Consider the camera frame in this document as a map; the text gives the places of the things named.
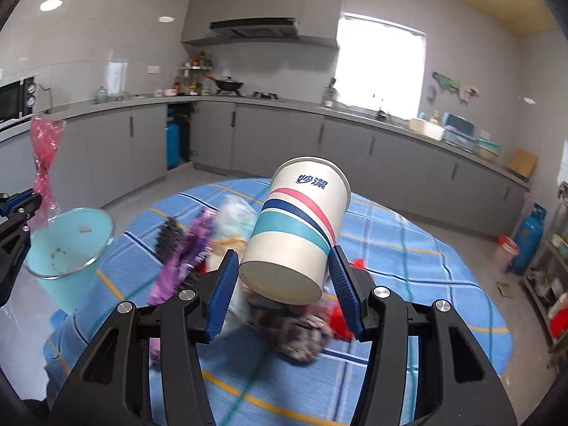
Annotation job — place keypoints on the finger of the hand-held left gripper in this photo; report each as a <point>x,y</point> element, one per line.
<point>11,253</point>
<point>17,204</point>

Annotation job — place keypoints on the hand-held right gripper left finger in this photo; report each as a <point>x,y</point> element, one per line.
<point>224,297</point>

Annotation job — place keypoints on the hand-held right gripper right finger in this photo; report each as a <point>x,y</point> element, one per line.
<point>346,293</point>

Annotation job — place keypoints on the pink plastic wrapper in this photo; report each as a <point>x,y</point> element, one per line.
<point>44,151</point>

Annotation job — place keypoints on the light blue waste bin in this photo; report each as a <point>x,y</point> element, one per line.
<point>71,248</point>

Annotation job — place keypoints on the plaid cloth rag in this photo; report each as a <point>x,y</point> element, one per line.
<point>297,333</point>

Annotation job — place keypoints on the striped paper cup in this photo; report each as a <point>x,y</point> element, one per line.
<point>293,230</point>

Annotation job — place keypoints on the blue plaid tablecloth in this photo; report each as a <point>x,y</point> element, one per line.
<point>399,301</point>

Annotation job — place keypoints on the purple snack wrapper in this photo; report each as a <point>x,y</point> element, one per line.
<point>186,253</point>

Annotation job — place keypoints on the white plastic bag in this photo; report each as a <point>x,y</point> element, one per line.
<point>235,222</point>

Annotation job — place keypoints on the dark ribbed wrapper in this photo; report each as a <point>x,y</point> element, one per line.
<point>168,235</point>

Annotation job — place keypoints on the black microwave oven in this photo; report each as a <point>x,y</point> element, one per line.
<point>13,100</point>

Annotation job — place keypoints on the green glass jar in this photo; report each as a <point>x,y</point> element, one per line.
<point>102,95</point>

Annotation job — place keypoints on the white bucket with red lid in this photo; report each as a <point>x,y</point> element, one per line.
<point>505,255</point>

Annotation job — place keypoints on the grey kitchen counter cabinets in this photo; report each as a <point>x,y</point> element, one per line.
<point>275,137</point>

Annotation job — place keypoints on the white plastic basin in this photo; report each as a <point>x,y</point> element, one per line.
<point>426,128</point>

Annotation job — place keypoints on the blue gas cylinder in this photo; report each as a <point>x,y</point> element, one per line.
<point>528,239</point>

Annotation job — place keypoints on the blue storage box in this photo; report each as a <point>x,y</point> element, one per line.
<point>459,131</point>

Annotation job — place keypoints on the utensil holder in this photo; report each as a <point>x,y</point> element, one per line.
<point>329,95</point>

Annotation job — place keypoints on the green plastic container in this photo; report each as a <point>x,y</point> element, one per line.
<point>488,148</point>

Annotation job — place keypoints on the metal storage shelf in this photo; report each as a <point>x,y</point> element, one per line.
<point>550,284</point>

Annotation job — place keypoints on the gas stove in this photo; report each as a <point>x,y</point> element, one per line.
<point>262,95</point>

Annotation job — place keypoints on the black wok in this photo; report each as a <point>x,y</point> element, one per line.
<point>228,83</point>

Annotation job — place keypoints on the spice rack with bottles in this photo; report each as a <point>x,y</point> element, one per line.
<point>195,80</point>

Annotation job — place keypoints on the wooden cutting board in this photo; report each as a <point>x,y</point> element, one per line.
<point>523,163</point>

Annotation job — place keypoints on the bright window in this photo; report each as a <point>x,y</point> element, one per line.
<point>377,66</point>

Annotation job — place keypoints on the hanging cloth rags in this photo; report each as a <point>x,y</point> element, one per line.
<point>452,84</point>

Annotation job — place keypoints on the range hood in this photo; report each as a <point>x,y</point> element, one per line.
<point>253,29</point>

